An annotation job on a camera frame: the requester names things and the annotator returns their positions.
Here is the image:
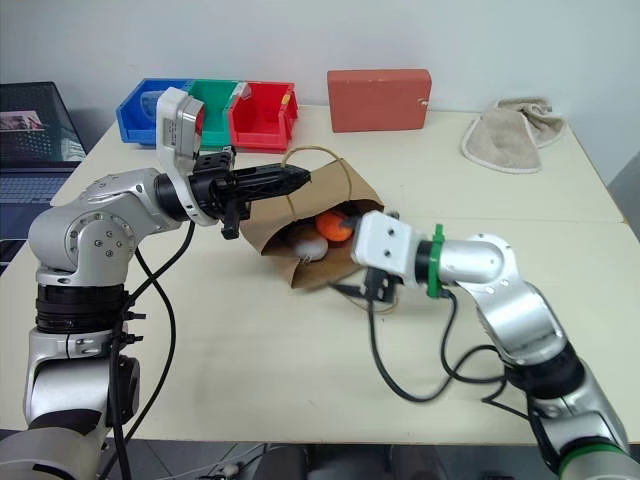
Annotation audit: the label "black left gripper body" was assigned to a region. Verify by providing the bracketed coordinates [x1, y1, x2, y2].
[191, 151, 252, 242]

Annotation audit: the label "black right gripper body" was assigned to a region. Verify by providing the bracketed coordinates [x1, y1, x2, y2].
[361, 266, 402, 305]

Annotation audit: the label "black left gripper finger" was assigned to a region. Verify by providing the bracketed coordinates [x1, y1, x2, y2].
[234, 177, 312, 205]
[233, 162, 314, 187]

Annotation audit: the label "orange plush toy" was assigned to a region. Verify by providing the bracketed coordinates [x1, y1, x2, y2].
[315, 211, 354, 245]

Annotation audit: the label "brown paper bag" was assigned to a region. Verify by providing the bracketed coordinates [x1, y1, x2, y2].
[238, 144, 402, 315]

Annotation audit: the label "white plush toy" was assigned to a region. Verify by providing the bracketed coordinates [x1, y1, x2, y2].
[289, 236, 331, 264]

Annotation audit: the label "red plastic bin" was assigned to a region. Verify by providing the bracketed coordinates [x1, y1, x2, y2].
[228, 80, 300, 154]

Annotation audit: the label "green right wrist clamp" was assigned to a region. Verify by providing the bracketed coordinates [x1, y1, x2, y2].
[423, 223, 447, 300]

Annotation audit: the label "green plastic bin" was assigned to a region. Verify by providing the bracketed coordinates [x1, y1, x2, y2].
[189, 79, 242, 149]

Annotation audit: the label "blue plastic bin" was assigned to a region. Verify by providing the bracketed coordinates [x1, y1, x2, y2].
[115, 77, 197, 149]

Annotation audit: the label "red brick block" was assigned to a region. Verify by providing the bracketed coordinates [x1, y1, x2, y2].
[326, 68, 433, 134]

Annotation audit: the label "beige towel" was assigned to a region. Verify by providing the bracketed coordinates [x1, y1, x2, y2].
[458, 96, 567, 176]

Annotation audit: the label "dark laptop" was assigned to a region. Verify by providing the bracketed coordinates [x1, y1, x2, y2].
[0, 80, 90, 267]

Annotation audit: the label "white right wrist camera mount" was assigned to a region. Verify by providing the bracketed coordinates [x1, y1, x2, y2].
[349, 209, 424, 290]

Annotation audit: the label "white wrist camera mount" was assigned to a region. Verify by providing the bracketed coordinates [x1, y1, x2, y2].
[349, 209, 424, 290]
[155, 86, 227, 227]

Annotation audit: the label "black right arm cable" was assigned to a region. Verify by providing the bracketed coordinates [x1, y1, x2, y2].
[366, 288, 532, 417]

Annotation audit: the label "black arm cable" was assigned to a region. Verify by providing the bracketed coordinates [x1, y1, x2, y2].
[366, 288, 532, 417]
[106, 221, 197, 480]

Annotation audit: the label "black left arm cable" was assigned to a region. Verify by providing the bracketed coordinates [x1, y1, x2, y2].
[106, 221, 197, 480]

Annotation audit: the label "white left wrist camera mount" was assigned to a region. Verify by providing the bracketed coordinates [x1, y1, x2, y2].
[155, 86, 227, 227]

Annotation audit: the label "white cables under table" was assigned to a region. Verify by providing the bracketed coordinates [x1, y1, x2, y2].
[189, 441, 282, 480]

